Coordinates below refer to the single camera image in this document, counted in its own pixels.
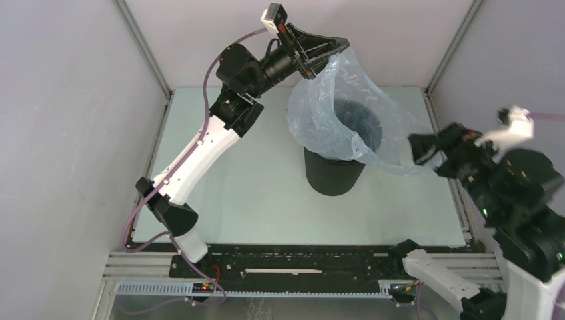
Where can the aluminium frame rail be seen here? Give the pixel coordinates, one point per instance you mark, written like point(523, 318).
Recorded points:
point(480, 268)

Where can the black trash bin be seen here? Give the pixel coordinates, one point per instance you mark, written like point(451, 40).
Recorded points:
point(334, 168)

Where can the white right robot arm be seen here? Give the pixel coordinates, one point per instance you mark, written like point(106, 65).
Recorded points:
point(511, 188)

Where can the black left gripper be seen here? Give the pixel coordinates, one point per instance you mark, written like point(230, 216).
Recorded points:
point(315, 50)

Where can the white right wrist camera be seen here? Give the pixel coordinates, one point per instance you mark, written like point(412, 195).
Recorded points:
point(516, 127)

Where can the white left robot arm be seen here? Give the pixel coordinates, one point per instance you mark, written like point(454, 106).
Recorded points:
point(226, 121)

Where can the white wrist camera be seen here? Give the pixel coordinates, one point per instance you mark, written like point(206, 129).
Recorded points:
point(274, 18)
point(516, 127)

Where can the blue plastic trash bag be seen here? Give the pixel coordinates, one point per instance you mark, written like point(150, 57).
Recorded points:
point(310, 111)

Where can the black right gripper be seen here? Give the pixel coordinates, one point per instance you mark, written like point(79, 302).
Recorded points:
point(455, 138)

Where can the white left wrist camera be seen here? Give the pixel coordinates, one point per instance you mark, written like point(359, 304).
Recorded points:
point(274, 18)

